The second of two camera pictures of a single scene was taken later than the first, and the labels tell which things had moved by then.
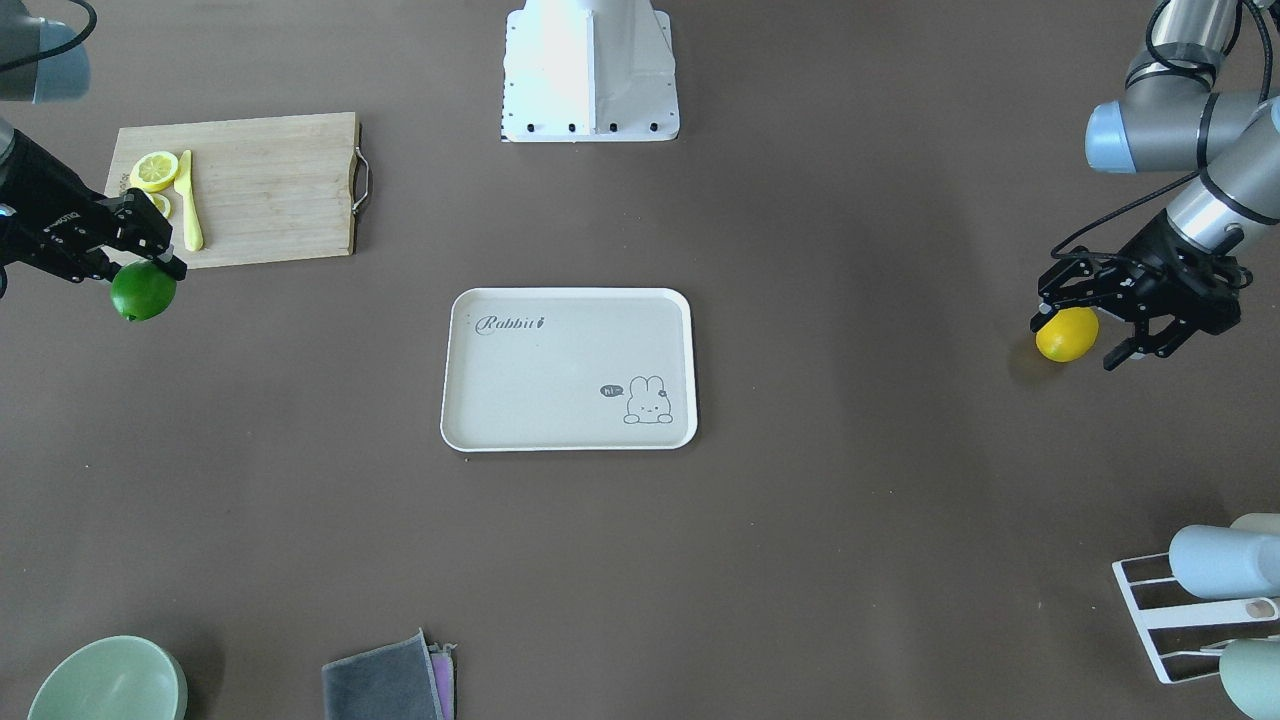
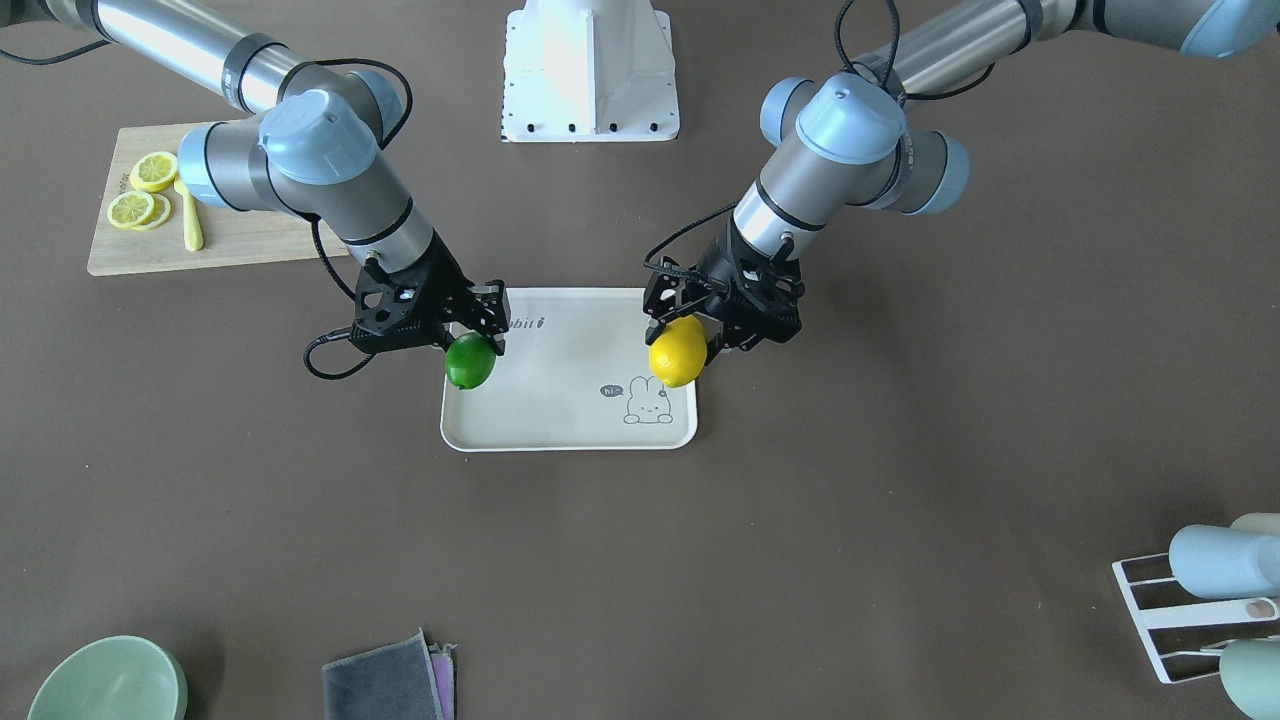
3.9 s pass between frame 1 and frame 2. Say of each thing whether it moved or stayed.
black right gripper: moved
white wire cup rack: stayed
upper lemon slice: stayed
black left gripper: moved
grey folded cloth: stayed
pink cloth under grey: stayed
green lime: moved
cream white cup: stayed
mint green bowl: stayed
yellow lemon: moved
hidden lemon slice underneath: stayed
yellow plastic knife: stayed
